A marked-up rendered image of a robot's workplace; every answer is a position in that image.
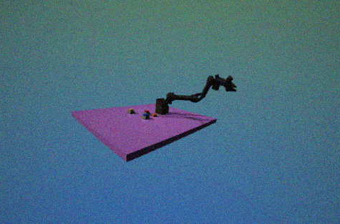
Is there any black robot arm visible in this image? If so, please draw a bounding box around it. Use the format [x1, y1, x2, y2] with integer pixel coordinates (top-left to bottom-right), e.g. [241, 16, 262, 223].
[161, 74, 221, 107]

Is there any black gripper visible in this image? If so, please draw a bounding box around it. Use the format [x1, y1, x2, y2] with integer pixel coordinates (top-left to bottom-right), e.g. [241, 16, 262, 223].
[219, 77, 237, 92]

